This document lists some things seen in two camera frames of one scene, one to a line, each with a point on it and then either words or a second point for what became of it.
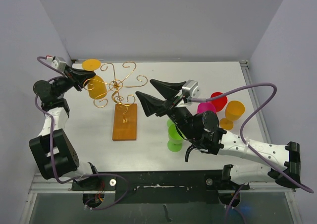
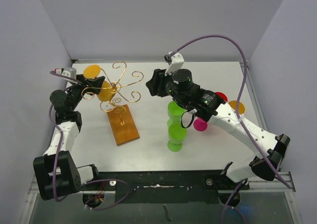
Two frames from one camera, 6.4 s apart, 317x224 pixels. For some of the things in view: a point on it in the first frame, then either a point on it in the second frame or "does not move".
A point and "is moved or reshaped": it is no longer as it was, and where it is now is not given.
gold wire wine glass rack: (112, 84) is moved or reshaped
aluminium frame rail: (257, 187) does not move
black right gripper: (152, 105) -> (156, 84)
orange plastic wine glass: (97, 86) is moved or reshaped
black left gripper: (81, 77) -> (94, 84)
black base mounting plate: (161, 186) does not move
